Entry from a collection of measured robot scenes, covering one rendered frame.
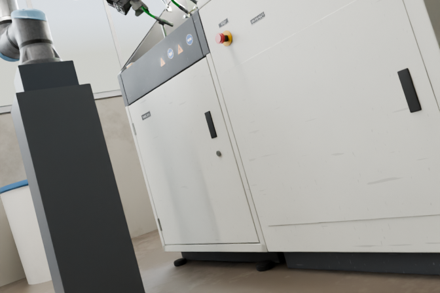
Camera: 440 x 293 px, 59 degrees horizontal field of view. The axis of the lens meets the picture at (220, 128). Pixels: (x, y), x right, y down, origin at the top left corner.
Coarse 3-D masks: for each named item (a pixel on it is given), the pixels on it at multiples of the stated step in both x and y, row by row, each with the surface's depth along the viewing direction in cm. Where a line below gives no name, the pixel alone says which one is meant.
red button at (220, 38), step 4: (224, 32) 130; (228, 32) 129; (216, 36) 128; (220, 36) 127; (224, 36) 127; (228, 36) 129; (216, 40) 128; (220, 40) 127; (224, 40) 127; (228, 40) 129; (224, 44) 131; (228, 44) 130
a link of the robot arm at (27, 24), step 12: (12, 12) 138; (24, 12) 137; (36, 12) 139; (12, 24) 139; (24, 24) 136; (36, 24) 137; (12, 36) 140; (24, 36) 136; (36, 36) 137; (48, 36) 140
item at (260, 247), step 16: (128, 112) 189; (224, 112) 137; (240, 160) 135; (144, 176) 187; (256, 224) 134; (192, 256) 180; (208, 256) 170; (224, 256) 162; (240, 256) 154; (256, 256) 147; (272, 256) 141
